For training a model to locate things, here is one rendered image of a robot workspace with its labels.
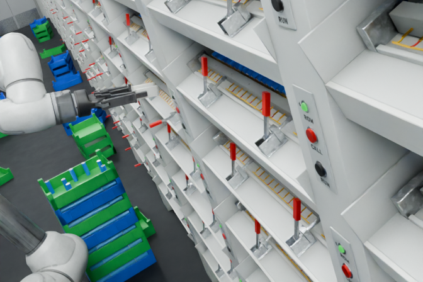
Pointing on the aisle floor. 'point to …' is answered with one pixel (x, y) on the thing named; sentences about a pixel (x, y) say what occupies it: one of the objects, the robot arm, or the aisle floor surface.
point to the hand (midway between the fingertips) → (145, 90)
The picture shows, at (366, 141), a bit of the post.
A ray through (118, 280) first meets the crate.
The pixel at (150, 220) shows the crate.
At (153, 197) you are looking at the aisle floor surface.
